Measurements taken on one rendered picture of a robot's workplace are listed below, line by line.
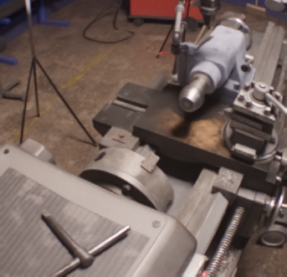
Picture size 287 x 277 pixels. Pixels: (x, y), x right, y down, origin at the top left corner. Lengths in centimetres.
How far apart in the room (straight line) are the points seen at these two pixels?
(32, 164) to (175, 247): 34
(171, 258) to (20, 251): 28
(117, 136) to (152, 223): 85
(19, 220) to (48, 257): 10
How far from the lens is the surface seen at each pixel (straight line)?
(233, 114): 127
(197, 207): 130
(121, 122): 152
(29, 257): 63
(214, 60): 141
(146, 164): 90
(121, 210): 66
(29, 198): 70
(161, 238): 63
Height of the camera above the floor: 187
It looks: 43 degrees down
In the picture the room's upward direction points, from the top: straight up
